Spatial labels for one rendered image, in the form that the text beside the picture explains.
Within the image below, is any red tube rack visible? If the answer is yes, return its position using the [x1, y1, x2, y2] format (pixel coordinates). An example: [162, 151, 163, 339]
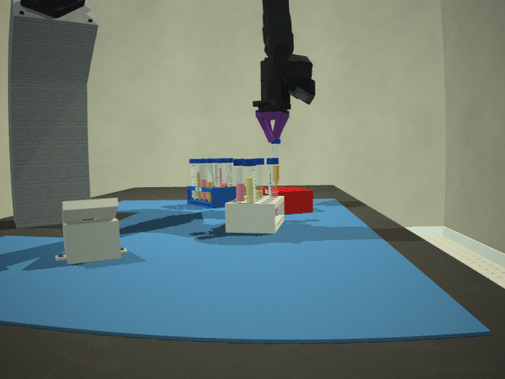
[263, 186, 313, 215]

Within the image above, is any blue test tube rack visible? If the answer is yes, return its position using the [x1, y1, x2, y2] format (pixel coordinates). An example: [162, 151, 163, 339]
[187, 186, 236, 208]

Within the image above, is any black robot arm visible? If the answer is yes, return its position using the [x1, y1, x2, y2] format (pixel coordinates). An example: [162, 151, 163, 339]
[21, 0, 316, 105]

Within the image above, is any blue bench mat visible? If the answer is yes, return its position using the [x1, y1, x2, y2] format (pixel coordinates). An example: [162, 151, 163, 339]
[0, 199, 491, 343]

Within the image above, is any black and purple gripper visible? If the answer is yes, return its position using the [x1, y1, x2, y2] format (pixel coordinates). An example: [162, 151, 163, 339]
[252, 79, 291, 143]

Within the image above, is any test tube with blue cap and pink liquid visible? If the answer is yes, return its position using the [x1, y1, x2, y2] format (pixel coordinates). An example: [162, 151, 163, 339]
[234, 159, 245, 201]

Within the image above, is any white tube rack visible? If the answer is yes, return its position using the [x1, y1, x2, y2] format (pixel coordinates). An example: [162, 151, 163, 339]
[225, 196, 284, 234]

